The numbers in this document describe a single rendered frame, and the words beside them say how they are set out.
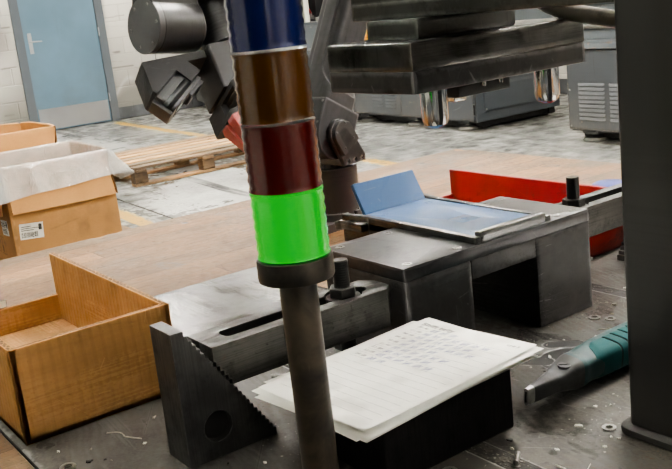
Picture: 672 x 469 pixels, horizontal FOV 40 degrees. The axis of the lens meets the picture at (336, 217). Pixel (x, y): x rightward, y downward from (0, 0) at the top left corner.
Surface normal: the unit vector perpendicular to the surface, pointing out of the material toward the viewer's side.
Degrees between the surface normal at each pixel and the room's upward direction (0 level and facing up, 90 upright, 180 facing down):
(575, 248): 90
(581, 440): 0
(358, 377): 1
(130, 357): 90
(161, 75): 61
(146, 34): 84
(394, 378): 2
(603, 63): 90
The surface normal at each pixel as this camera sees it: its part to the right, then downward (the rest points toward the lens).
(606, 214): 0.58, 0.12
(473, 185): -0.80, 0.22
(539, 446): -0.11, -0.97
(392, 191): 0.45, -0.38
